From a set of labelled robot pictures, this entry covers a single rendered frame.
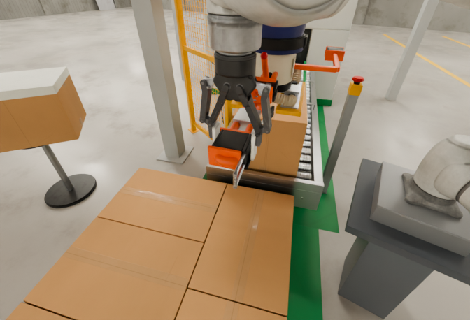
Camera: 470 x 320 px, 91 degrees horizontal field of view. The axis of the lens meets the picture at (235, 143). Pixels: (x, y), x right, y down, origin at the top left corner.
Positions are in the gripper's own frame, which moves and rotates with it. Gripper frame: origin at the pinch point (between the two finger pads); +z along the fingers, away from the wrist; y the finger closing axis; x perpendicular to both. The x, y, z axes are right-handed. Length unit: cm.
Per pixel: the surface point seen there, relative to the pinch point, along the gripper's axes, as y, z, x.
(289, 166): -13, 60, -67
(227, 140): 1.2, -1.6, 1.5
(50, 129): 144, 52, -47
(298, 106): -12, 12, -48
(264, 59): 0.5, -9.8, -32.8
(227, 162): -0.4, 0.3, 6.3
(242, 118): 1.2, -0.8, -10.3
